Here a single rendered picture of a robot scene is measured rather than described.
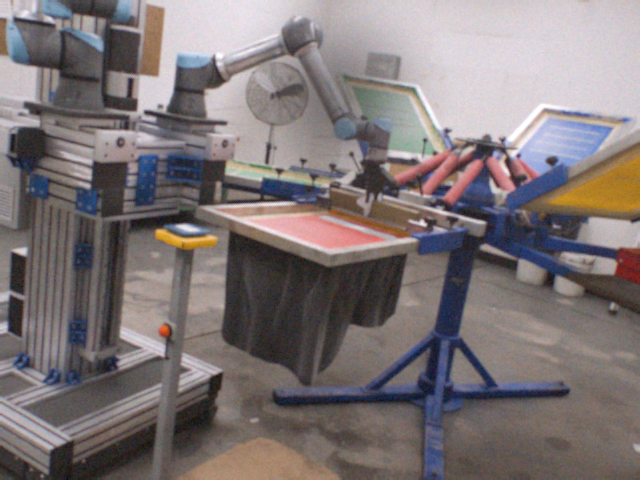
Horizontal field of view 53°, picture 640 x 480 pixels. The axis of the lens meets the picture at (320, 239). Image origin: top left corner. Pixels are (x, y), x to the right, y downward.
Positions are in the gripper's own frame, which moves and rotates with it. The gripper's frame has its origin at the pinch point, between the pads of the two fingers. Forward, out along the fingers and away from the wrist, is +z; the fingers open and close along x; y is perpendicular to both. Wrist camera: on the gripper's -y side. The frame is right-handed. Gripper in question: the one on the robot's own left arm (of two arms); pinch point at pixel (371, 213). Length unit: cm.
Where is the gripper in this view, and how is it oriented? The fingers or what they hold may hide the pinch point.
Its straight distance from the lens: 245.1
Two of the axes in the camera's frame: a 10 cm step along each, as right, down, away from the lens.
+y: -7.6, -2.6, 6.0
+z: -1.5, 9.6, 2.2
